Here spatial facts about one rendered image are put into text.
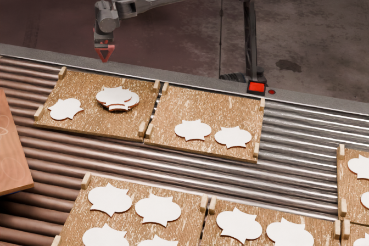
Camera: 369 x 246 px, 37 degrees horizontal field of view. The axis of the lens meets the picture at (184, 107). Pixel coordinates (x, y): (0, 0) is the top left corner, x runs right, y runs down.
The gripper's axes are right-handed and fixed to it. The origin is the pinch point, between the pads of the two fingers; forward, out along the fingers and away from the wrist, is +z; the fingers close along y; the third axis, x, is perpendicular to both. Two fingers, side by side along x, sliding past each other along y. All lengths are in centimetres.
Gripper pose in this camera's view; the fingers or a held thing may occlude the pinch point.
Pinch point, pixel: (104, 52)
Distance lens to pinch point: 203.8
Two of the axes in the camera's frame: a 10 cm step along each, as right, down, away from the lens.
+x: -9.8, 0.4, -1.7
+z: -0.8, 7.8, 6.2
